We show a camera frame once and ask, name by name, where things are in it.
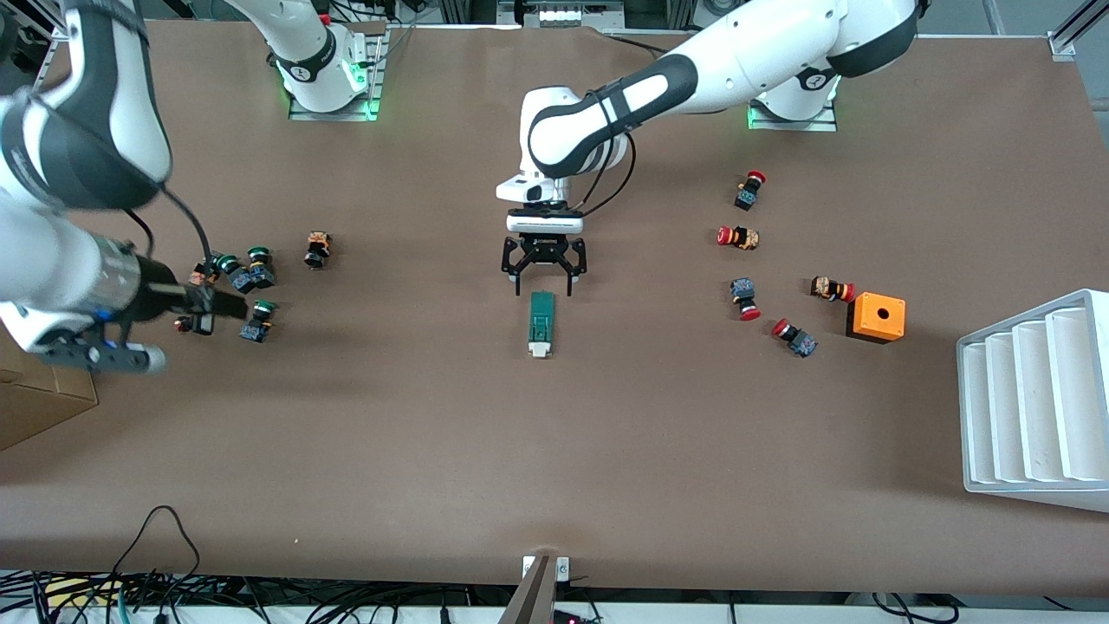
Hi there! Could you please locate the green circuit board module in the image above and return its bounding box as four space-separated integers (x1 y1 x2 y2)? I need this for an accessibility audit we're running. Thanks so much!
529 291 556 360

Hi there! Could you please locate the green button orange contact block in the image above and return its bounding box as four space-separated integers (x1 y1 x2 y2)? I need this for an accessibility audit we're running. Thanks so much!
189 250 241 291

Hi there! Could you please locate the green button blue contact block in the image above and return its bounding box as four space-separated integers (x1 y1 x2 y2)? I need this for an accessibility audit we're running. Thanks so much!
240 300 278 343
231 247 276 296

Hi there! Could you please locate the brown cardboard box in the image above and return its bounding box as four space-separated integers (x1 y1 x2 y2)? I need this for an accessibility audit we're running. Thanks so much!
0 334 99 452

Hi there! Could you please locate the black device with white lights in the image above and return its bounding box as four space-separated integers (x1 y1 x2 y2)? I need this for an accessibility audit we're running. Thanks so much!
498 0 625 31

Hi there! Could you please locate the yellow label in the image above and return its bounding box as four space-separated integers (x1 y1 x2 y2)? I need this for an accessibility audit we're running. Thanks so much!
43 579 118 608

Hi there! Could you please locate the orange box with hole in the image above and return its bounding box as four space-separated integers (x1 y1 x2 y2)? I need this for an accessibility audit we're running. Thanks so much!
846 292 907 345

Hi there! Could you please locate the white stepped tray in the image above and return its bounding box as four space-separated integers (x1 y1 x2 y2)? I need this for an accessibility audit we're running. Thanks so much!
957 289 1109 514

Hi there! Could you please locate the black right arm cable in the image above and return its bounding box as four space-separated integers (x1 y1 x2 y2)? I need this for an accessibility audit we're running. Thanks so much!
121 186 213 270

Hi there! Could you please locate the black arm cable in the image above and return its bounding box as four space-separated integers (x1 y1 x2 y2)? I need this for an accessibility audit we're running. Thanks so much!
121 186 213 270
579 78 636 218

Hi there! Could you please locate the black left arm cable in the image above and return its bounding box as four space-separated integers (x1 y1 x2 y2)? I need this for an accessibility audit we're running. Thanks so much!
579 78 636 218

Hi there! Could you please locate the black cable on table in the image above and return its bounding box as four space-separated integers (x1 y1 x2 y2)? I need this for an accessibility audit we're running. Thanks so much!
606 33 670 56

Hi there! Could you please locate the black looped cable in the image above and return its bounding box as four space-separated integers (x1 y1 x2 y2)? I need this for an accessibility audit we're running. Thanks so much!
108 505 202 590

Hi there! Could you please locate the aluminium left arm base plate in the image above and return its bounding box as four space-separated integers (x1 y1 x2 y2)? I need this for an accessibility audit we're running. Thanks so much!
747 95 839 133

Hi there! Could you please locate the black cable tangle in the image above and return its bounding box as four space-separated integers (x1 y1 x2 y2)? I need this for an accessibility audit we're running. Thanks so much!
0 568 521 624

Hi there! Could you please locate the camera mount pole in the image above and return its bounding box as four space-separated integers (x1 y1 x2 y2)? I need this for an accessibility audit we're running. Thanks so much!
498 555 560 624

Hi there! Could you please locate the aluminium frame rail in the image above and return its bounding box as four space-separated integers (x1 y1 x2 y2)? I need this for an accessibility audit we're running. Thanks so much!
1048 0 1109 62

